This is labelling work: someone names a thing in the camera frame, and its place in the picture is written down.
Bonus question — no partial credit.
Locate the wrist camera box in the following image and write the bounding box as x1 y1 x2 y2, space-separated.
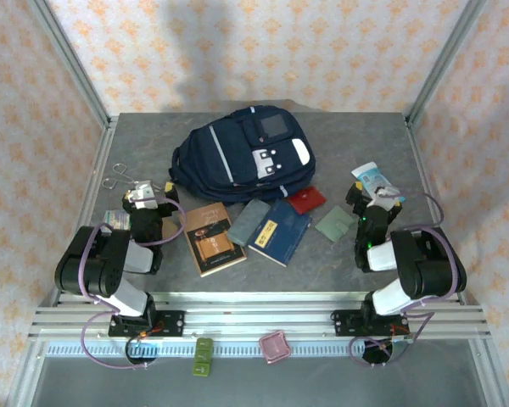
371 185 403 212
126 181 160 211

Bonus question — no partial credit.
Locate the pink square tray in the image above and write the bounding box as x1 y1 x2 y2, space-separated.
258 330 292 365

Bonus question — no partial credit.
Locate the blue book with yellow label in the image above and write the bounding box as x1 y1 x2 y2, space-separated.
247 198 314 269

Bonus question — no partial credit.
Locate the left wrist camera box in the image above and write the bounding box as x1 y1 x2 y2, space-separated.
126 181 160 211

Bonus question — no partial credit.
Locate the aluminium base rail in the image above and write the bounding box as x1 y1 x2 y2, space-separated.
28 291 491 341

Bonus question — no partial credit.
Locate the aluminium frame post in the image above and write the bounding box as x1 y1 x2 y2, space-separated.
406 0 487 126
27 0 112 128

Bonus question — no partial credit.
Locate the red wallet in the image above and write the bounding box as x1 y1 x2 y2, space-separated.
287 185 327 215

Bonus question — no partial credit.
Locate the aluminium side rail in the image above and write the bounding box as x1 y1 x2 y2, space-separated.
50 117 120 307
404 117 468 304

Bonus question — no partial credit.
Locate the left aluminium frame post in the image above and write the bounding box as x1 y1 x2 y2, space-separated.
27 0 112 128

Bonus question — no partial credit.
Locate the brown book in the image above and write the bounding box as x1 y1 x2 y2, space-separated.
181 201 248 278

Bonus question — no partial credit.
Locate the green wallet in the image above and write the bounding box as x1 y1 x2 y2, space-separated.
314 205 356 243

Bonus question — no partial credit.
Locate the right aluminium frame post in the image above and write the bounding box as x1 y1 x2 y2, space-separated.
406 0 487 126

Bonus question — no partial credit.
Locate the blue white wipes pack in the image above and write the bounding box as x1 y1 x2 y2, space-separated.
350 162 407 204

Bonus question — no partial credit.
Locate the left aluminium side rail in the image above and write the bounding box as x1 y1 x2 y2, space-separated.
50 117 120 307

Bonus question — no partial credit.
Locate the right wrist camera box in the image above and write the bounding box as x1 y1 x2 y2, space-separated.
371 185 403 212

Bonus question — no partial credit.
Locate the right aluminium side rail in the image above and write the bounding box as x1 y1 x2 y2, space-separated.
404 117 468 304

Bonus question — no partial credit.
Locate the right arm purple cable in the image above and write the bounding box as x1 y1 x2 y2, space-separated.
348 190 459 368

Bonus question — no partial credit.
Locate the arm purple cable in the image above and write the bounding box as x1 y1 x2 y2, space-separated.
80 194 188 370
348 190 459 368

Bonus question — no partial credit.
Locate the green button box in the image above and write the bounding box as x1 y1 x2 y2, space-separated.
191 337 215 377

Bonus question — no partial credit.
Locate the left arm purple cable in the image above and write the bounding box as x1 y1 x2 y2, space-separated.
80 194 188 370

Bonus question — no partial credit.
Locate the metal scissors clamp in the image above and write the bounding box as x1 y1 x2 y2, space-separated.
103 163 137 191

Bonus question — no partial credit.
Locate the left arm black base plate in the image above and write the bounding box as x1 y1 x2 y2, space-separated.
108 309 187 338

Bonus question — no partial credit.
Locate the slotted grey cable duct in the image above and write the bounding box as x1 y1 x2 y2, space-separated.
46 342 366 358

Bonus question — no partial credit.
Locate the navy blue backpack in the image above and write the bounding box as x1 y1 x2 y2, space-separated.
168 104 317 205

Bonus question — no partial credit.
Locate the small green tissue pack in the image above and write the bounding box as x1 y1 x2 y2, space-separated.
103 210 131 231

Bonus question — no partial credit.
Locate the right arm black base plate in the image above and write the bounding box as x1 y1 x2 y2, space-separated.
330 308 409 338

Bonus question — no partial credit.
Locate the tan beige pouch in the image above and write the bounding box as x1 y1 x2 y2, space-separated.
160 213 188 245

